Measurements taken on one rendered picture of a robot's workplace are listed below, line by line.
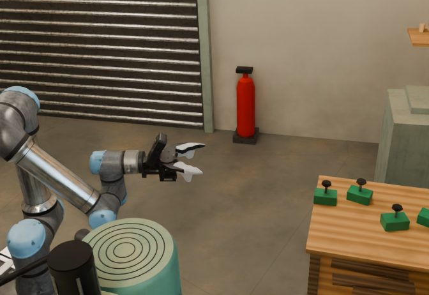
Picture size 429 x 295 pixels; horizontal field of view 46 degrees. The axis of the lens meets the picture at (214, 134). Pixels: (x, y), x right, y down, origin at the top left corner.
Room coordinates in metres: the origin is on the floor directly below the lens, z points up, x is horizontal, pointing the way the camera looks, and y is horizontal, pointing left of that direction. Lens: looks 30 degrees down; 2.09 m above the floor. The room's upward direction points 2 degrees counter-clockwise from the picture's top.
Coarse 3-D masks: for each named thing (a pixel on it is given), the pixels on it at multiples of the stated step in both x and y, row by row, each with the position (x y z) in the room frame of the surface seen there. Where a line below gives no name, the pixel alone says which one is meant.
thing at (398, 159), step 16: (416, 32) 2.78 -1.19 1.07; (400, 96) 2.70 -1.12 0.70; (416, 96) 2.62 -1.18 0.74; (384, 112) 2.79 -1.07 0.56; (400, 112) 2.51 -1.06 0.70; (416, 112) 2.48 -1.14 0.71; (384, 128) 2.69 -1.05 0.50; (400, 128) 2.39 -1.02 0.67; (416, 128) 2.37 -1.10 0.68; (384, 144) 2.59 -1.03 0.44; (400, 144) 2.38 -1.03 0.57; (416, 144) 2.37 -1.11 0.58; (384, 160) 2.50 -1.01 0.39; (400, 160) 2.38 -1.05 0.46; (416, 160) 2.36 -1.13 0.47; (384, 176) 2.42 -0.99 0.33; (400, 176) 2.38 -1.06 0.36; (416, 176) 2.36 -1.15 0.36
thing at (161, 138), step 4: (160, 136) 1.31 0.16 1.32; (164, 136) 1.31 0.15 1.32; (156, 140) 1.30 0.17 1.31; (160, 140) 1.29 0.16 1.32; (164, 140) 1.30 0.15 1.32; (156, 144) 1.29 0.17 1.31; (160, 144) 1.29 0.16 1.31; (164, 144) 1.29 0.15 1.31; (152, 148) 1.33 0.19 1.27; (156, 148) 1.29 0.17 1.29; (160, 148) 1.29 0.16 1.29; (152, 152) 1.30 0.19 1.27; (156, 152) 1.29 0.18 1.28; (160, 152) 1.30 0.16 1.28; (148, 156) 1.33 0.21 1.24; (152, 156) 1.30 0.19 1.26; (156, 156) 1.30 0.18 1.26; (148, 160) 1.30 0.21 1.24; (152, 160) 1.30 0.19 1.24; (156, 160) 1.30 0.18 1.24; (148, 164) 1.31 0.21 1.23; (152, 164) 1.31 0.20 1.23
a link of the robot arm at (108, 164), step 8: (96, 152) 1.35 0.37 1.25; (104, 152) 1.34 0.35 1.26; (112, 152) 1.34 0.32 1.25; (120, 152) 1.34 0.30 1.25; (96, 160) 1.32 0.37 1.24; (104, 160) 1.32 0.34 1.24; (112, 160) 1.31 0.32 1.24; (120, 160) 1.31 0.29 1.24; (96, 168) 1.31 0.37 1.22; (104, 168) 1.31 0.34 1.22; (112, 168) 1.30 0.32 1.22; (120, 168) 1.30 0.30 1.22; (104, 176) 1.31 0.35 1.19; (112, 176) 1.31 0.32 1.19; (120, 176) 1.32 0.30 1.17
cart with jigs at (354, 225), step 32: (320, 192) 1.97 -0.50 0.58; (352, 192) 1.96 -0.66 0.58; (384, 192) 2.01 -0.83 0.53; (416, 192) 2.00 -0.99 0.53; (320, 224) 1.80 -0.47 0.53; (352, 224) 1.79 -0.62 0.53; (384, 224) 1.74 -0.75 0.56; (416, 224) 1.77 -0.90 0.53; (320, 256) 1.95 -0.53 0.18; (352, 256) 1.58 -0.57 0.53; (384, 256) 1.58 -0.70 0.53; (416, 256) 1.57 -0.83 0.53; (320, 288) 1.73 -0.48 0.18; (352, 288) 1.72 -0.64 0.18; (384, 288) 1.70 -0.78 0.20; (416, 288) 1.71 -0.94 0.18
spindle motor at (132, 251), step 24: (96, 240) 0.66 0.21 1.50; (120, 240) 0.66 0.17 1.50; (144, 240) 0.66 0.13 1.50; (168, 240) 0.65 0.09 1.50; (96, 264) 0.60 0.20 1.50; (120, 264) 0.60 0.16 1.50; (144, 264) 0.60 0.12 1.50; (168, 264) 0.60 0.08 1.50; (120, 288) 0.55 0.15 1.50; (144, 288) 0.56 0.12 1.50; (168, 288) 0.58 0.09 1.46
